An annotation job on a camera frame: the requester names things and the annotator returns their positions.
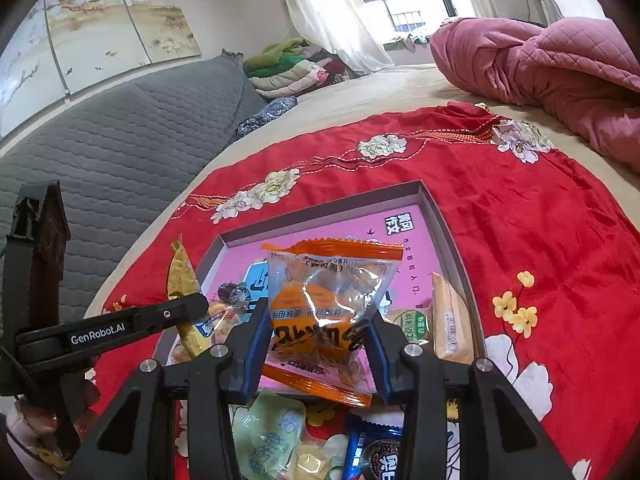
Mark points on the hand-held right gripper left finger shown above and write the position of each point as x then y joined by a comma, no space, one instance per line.
255,355

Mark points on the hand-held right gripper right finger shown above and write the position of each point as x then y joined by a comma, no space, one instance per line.
385,385

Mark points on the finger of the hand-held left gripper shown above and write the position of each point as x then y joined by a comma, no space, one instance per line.
170,314

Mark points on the gold long snack packet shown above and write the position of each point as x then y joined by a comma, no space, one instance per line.
182,280

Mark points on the clear packet with blue print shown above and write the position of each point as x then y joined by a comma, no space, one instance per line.
220,322

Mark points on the green label snack packet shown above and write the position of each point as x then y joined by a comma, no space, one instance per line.
410,325

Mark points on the brown candy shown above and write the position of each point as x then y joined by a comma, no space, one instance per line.
232,294

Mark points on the blue cookie packet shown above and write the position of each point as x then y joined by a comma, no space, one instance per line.
375,452

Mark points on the orange-edged clear snack packet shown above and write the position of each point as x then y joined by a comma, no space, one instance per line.
320,310

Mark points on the light green snack packet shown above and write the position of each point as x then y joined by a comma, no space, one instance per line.
267,435

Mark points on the beige snack packet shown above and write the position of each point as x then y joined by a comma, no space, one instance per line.
450,320

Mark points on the grey shallow cardboard tray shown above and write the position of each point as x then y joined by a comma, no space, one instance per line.
320,215

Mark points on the person's left hand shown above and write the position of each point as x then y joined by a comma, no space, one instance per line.
35,419

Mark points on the pale yellow snack packet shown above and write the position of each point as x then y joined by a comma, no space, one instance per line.
315,462

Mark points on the grey quilted headboard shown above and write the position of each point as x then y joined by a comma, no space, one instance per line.
125,160

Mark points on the red floral blanket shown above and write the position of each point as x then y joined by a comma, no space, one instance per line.
525,240

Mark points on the dark floral cloth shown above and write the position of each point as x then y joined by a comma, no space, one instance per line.
265,115

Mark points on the stack of folded blankets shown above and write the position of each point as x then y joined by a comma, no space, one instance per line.
290,67

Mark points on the beige bed sheet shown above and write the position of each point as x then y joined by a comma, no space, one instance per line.
375,90

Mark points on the pink quilt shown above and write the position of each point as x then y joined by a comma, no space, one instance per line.
540,65

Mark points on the wall painting panels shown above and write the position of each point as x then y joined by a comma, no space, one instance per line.
100,25

